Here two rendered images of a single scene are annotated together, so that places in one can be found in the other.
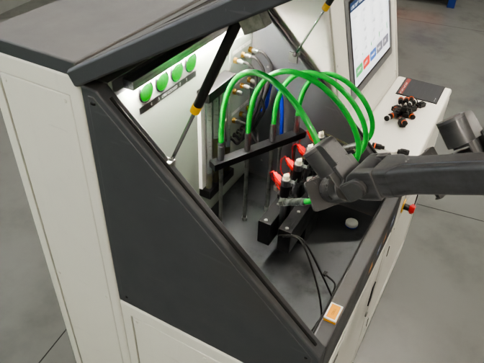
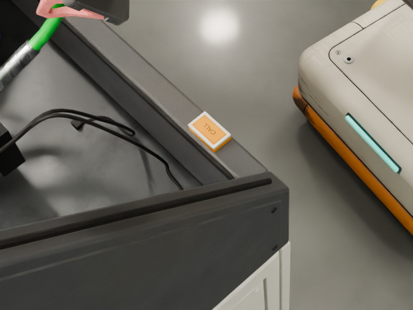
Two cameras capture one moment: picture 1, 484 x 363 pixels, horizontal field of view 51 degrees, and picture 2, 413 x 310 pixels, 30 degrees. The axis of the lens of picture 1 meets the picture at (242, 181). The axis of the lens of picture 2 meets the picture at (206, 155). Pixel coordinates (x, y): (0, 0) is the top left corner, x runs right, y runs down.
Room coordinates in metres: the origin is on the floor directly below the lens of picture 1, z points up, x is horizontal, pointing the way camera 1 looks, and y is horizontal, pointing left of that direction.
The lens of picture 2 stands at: (0.51, 0.24, 1.79)
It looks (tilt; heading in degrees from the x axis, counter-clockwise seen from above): 59 degrees down; 299
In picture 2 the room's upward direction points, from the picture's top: 10 degrees counter-clockwise
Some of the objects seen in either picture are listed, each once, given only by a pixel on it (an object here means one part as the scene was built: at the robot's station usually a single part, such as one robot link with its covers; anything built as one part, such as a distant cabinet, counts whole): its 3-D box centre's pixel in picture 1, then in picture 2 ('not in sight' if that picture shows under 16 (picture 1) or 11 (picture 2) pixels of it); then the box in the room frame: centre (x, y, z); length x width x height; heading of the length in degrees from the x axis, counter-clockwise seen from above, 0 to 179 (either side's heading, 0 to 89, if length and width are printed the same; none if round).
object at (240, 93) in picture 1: (244, 85); not in sight; (1.40, 0.00, 1.20); 0.13 x 0.03 x 0.31; 152
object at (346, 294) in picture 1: (356, 276); (115, 74); (0.96, -0.33, 0.87); 0.62 x 0.04 x 0.16; 152
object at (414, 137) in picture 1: (401, 122); not in sight; (1.62, -0.57, 0.97); 0.70 x 0.22 x 0.03; 152
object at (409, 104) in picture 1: (405, 108); not in sight; (1.65, -0.59, 1.01); 0.23 x 0.11 x 0.06; 152
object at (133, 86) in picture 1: (199, 41); not in sight; (1.19, 0.12, 1.43); 0.54 x 0.03 x 0.02; 152
